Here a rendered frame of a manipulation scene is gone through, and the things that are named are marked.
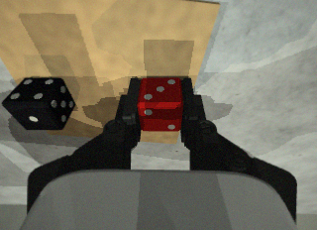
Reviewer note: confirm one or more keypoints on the black die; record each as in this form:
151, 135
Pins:
40, 103

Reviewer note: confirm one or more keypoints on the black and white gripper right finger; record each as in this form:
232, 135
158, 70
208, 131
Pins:
210, 151

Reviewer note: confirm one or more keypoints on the tan flat mat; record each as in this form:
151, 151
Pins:
97, 46

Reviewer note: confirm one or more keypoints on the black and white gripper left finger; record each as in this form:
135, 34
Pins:
111, 150

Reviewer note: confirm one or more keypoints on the red die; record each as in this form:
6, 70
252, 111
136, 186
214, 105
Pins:
160, 104

